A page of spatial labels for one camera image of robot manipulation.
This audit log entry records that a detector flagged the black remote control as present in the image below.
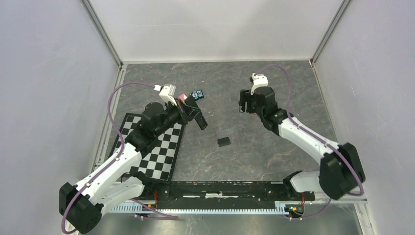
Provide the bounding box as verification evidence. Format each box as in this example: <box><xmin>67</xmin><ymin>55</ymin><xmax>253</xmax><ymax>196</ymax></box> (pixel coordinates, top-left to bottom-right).
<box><xmin>194</xmin><ymin>114</ymin><xmax>208</xmax><ymax>130</ymax></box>

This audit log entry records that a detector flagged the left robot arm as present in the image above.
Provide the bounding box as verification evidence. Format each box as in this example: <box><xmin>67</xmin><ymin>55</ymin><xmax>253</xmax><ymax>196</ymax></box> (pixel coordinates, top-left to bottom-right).
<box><xmin>59</xmin><ymin>97</ymin><xmax>207</xmax><ymax>235</ymax></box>

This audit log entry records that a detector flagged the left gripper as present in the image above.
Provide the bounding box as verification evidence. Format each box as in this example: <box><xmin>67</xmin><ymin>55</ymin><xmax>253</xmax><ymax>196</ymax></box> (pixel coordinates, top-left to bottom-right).
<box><xmin>155</xmin><ymin>97</ymin><xmax>200</xmax><ymax>137</ymax></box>

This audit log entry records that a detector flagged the checkerboard calibration board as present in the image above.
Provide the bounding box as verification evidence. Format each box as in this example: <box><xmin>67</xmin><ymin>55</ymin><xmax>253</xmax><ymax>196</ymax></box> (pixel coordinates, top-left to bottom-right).
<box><xmin>109</xmin><ymin>113</ymin><xmax>184</xmax><ymax>181</ymax></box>

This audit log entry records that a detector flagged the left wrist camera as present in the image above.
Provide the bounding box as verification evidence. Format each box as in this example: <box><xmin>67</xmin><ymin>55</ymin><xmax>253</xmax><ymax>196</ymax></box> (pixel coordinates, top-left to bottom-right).
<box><xmin>154</xmin><ymin>84</ymin><xmax>177</xmax><ymax>106</ymax></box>

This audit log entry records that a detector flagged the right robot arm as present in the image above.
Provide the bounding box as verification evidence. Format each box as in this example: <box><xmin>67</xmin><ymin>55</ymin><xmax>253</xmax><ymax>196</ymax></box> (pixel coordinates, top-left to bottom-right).
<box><xmin>239</xmin><ymin>87</ymin><xmax>366</xmax><ymax>200</ymax></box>

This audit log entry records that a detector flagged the purple cable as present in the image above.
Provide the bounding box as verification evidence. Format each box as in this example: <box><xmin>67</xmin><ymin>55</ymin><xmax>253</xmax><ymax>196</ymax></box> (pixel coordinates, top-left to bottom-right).
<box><xmin>256</xmin><ymin>64</ymin><xmax>366</xmax><ymax>221</ymax></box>
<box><xmin>61</xmin><ymin>81</ymin><xmax>160</xmax><ymax>235</ymax></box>

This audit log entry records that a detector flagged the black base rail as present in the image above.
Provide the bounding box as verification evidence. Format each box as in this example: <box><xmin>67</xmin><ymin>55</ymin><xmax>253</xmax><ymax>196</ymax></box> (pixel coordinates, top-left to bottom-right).
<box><xmin>136</xmin><ymin>181</ymin><xmax>315</xmax><ymax>210</ymax></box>

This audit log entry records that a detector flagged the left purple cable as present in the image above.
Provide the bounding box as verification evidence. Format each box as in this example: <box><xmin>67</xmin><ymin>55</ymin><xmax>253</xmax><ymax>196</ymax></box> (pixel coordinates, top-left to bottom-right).
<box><xmin>61</xmin><ymin>81</ymin><xmax>160</xmax><ymax>235</ymax></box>

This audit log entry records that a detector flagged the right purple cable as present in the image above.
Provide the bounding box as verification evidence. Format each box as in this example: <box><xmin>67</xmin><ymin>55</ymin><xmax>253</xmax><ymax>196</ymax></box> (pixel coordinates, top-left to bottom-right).
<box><xmin>256</xmin><ymin>64</ymin><xmax>366</xmax><ymax>221</ymax></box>

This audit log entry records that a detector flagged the white cable comb strip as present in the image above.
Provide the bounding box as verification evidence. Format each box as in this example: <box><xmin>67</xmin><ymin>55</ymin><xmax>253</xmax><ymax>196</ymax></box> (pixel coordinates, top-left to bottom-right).
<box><xmin>109</xmin><ymin>202</ymin><xmax>302</xmax><ymax>215</ymax></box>

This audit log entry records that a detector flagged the black battery cover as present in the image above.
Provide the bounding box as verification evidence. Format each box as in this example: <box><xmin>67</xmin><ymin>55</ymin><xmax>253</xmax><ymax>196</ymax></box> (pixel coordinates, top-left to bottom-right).
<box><xmin>217</xmin><ymin>137</ymin><xmax>231</xmax><ymax>147</ymax></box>

